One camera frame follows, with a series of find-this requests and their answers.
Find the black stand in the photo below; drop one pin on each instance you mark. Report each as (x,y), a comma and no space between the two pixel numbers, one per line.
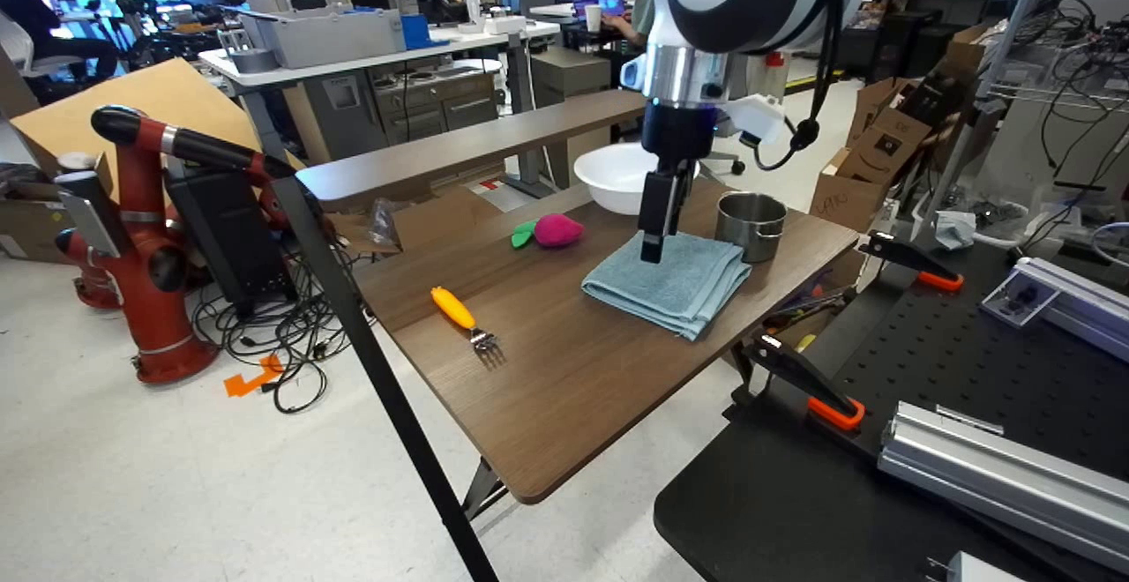
(370,353)

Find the steel pot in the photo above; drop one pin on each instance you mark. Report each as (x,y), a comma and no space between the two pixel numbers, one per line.
(750,234)

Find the crumpled grey cloth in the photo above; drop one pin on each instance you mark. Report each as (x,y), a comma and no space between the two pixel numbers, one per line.
(955,229)

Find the aluminium rail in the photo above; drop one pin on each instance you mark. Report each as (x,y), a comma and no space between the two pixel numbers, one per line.
(1005,476)
(1076,304)

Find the long brown table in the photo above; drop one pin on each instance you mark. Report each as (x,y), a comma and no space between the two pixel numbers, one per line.
(459,145)

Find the orange tape piece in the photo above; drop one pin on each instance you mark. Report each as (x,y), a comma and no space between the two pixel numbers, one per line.
(251,381)

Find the office chair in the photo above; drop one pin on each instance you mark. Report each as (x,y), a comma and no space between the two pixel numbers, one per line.
(44,44)

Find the clear plastic bag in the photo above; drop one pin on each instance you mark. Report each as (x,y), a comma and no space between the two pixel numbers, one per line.
(385,225)

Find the white desk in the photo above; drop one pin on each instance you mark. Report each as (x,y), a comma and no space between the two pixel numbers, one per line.
(370,60)

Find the grey drawer cabinet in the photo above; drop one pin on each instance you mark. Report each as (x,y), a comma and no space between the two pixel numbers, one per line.
(437,106)

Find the black computer case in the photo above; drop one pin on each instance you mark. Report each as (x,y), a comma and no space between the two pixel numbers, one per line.
(231,234)

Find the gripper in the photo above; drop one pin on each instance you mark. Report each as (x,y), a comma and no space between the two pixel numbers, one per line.
(677,132)

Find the blue box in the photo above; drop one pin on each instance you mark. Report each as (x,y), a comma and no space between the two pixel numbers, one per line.
(414,31)

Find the pink plush radish toy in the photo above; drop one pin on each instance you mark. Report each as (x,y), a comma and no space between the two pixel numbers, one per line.
(557,231)

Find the red robot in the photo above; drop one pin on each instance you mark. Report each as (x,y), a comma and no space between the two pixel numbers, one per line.
(152,300)

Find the large cardboard box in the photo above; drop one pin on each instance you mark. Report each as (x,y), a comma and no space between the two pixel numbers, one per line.
(168,93)

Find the white paper cup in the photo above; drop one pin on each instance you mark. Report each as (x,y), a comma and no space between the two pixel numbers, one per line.
(593,19)

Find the grey pedestal cabinet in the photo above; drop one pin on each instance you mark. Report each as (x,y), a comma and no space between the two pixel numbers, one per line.
(569,75)

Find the grey plastic bin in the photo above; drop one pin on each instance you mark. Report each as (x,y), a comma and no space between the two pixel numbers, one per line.
(326,35)

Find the grey metal stand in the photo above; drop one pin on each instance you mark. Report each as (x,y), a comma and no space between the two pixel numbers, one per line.
(992,88)

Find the stack of cardboard boxes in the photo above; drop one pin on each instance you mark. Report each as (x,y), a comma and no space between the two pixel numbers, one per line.
(882,150)

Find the white bowl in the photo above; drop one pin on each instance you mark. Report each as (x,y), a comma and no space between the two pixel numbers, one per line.
(610,178)

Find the blue towel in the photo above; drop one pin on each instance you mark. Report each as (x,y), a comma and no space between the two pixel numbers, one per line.
(670,291)

